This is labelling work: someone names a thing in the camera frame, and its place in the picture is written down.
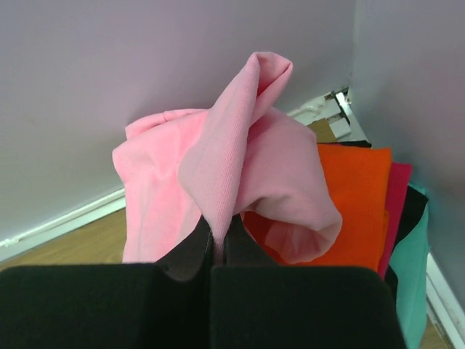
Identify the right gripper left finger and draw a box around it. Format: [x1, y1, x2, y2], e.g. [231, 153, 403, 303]
[154, 217, 213, 348]

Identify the black folded t shirt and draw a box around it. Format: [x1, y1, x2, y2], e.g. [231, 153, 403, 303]
[384, 185, 429, 293]

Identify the magenta folded t shirt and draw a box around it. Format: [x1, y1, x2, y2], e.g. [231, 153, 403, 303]
[378, 163, 413, 278]

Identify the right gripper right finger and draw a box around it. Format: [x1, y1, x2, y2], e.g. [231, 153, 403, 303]
[223, 214, 278, 267]

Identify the orange folded t shirt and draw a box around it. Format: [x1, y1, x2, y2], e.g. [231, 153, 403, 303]
[242, 143, 393, 272]

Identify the teal folded t shirt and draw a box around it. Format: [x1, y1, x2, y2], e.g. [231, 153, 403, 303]
[389, 185, 429, 348]

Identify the pink t shirt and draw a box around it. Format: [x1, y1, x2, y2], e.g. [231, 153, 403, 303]
[113, 52, 342, 264]

